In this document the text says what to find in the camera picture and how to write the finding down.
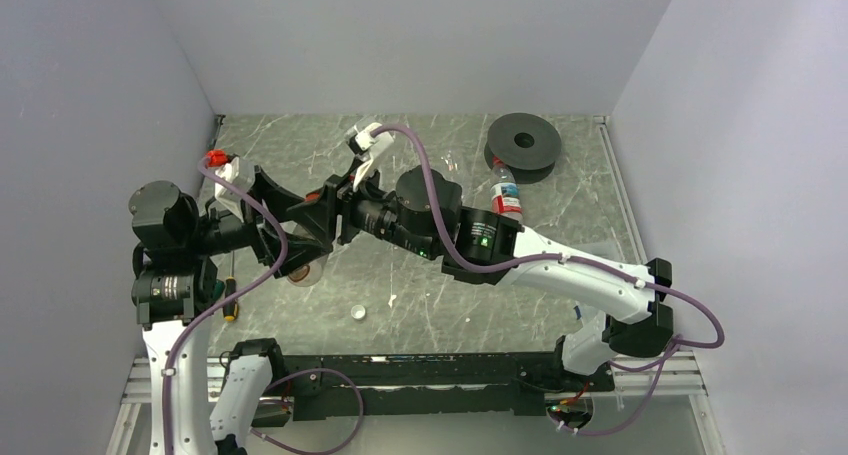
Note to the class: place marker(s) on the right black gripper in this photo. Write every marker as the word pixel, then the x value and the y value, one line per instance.
pixel 321 217

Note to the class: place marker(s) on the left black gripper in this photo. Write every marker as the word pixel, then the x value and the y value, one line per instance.
pixel 268 235

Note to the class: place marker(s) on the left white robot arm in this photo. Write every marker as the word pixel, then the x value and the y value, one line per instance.
pixel 177 290

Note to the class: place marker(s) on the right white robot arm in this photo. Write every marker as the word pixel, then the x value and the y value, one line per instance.
pixel 621 308

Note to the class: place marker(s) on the white bottle cap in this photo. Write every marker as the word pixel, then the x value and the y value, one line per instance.
pixel 358 312

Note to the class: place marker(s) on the water bottle red label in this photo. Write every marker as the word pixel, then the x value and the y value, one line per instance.
pixel 505 198

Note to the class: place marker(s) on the black filament spool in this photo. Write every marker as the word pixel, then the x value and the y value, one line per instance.
pixel 527 144

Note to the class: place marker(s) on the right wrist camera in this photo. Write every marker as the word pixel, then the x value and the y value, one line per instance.
pixel 369 149

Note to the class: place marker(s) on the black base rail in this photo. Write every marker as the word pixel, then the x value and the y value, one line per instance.
pixel 323 386

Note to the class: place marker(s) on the aluminium frame rail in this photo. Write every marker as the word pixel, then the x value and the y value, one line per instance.
pixel 674 373

